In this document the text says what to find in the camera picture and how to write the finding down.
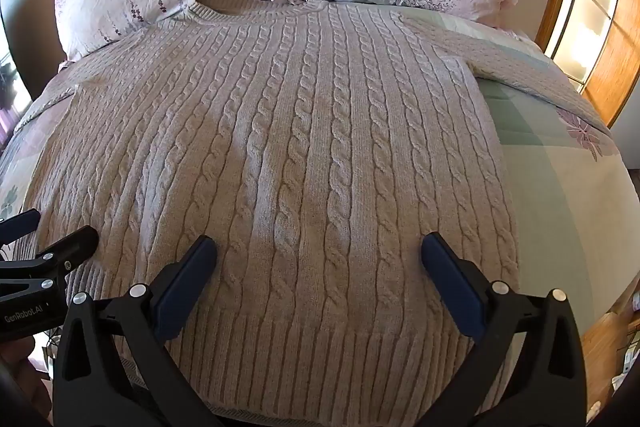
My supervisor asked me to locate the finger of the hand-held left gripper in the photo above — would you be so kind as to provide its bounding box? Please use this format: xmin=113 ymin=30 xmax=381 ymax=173
xmin=35 ymin=225 xmax=99 ymax=280
xmin=0 ymin=208 xmax=42 ymax=244

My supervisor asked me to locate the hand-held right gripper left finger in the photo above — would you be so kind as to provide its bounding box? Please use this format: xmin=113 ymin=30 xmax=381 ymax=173
xmin=52 ymin=235 xmax=218 ymax=427

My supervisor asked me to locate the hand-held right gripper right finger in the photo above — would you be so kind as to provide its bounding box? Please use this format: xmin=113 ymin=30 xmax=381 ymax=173
xmin=421 ymin=232 xmax=588 ymax=427

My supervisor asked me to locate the beige cable-knit sweater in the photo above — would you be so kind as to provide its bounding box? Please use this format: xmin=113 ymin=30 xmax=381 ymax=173
xmin=11 ymin=0 xmax=613 ymax=423

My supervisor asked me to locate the pastel patchwork bed sheet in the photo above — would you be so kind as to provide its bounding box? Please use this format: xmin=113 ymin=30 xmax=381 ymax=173
xmin=0 ymin=4 xmax=630 ymax=343

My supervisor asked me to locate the dark headboard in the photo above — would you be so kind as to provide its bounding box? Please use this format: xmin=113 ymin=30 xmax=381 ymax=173
xmin=0 ymin=0 xmax=68 ymax=108

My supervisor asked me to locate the wooden window frame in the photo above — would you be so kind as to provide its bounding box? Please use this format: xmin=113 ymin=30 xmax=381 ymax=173
xmin=534 ymin=0 xmax=640 ymax=128

